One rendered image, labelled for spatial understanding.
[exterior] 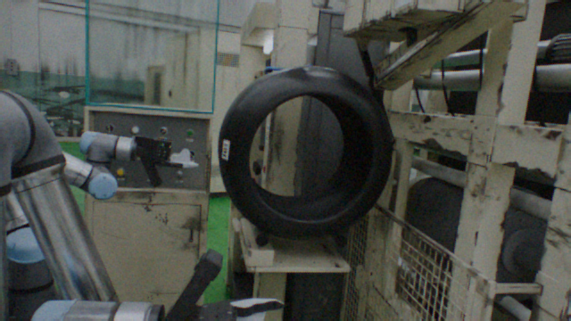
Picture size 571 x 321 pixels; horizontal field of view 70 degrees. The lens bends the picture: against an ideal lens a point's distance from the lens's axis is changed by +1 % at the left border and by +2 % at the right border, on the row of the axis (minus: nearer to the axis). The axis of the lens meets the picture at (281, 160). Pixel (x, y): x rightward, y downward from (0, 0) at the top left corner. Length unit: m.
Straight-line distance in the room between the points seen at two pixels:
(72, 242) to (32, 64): 9.74
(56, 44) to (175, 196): 8.76
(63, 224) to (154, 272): 1.38
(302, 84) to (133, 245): 1.17
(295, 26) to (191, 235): 1.06
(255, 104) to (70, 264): 0.73
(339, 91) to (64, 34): 9.50
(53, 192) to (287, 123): 1.13
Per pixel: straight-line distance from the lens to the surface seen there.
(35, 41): 10.44
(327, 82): 1.30
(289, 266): 1.45
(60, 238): 0.74
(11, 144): 0.64
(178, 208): 1.96
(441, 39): 1.32
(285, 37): 1.69
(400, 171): 1.83
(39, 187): 0.73
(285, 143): 1.69
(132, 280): 2.11
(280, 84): 1.27
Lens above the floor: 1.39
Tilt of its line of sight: 9 degrees down
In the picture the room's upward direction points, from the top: 5 degrees clockwise
